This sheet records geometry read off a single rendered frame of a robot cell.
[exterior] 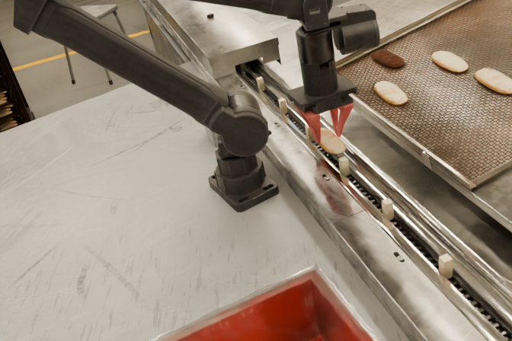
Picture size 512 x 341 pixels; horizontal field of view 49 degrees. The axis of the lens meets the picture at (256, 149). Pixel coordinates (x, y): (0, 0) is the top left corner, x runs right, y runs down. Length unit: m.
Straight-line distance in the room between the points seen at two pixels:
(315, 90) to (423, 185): 0.24
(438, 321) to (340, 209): 0.24
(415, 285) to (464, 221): 0.19
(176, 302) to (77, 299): 0.16
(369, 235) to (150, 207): 0.42
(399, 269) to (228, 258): 0.27
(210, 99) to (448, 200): 0.40
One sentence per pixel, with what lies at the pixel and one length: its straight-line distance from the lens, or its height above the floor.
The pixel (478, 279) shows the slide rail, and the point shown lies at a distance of 0.76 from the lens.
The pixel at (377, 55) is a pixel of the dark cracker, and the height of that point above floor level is 0.92.
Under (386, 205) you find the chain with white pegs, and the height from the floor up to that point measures 0.87.
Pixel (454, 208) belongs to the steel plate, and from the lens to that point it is 0.91.
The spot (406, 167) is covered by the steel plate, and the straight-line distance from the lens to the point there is 1.00.
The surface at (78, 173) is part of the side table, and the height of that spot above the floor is 0.82.
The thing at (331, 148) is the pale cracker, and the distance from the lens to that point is 0.96.
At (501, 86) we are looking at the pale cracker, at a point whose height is 0.93.
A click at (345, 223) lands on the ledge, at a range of 0.82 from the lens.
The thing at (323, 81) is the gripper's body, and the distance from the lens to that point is 0.91.
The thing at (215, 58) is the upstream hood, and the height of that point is 0.91.
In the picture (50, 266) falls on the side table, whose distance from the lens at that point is 0.99.
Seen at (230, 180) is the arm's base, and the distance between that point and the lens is 0.95.
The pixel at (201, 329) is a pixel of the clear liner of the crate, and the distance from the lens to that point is 0.64.
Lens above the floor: 1.38
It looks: 30 degrees down
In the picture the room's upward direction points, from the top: 12 degrees counter-clockwise
